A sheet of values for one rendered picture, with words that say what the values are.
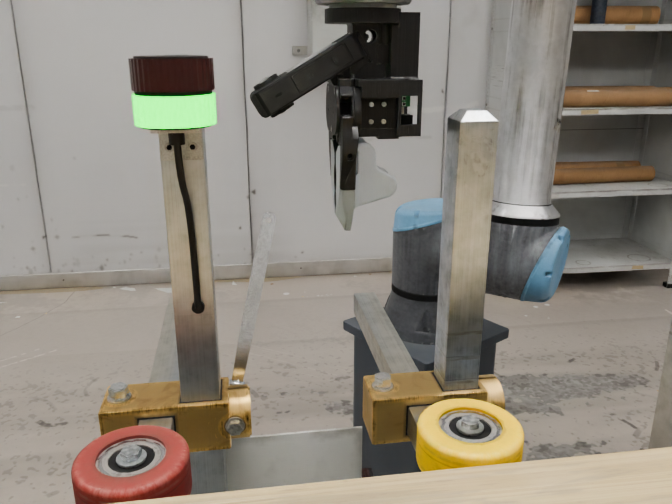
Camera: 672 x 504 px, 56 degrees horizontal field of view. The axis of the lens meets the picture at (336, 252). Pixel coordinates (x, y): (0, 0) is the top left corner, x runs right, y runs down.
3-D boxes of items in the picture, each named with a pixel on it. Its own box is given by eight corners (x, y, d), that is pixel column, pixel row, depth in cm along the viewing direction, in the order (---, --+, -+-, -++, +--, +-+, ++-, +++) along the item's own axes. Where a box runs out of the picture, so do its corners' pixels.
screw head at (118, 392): (109, 392, 60) (108, 381, 60) (132, 390, 60) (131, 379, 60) (105, 404, 58) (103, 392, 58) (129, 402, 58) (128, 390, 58)
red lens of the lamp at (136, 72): (137, 87, 49) (134, 57, 49) (215, 86, 50) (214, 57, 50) (125, 92, 44) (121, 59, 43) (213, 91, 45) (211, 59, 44)
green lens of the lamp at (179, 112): (140, 119, 50) (137, 90, 50) (217, 118, 51) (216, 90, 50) (128, 129, 45) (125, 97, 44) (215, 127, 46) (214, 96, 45)
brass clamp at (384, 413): (361, 414, 67) (361, 372, 66) (483, 404, 69) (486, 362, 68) (373, 449, 62) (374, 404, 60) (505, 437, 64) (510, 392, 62)
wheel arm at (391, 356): (352, 318, 90) (352, 290, 89) (375, 316, 91) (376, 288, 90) (450, 546, 50) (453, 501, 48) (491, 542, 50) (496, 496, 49)
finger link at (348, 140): (358, 193, 60) (359, 97, 57) (342, 193, 60) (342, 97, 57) (349, 182, 65) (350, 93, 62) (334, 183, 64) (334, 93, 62)
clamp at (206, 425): (113, 429, 63) (107, 384, 61) (251, 418, 65) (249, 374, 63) (102, 465, 58) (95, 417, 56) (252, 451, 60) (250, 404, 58)
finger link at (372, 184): (398, 236, 64) (401, 143, 61) (339, 238, 63) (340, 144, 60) (391, 227, 67) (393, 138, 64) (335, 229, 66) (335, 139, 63)
